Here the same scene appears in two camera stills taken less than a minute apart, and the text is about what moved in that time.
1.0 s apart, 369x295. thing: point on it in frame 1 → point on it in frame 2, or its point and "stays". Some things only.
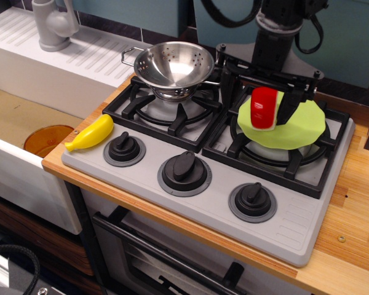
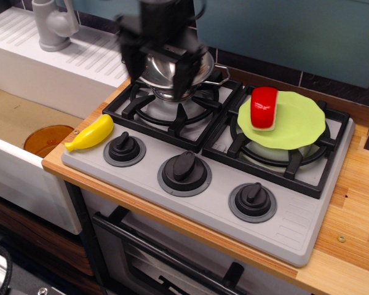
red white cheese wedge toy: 264,108 stays
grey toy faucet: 55,27 stays
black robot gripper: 270,56 → 179,32
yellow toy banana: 93,134 stays
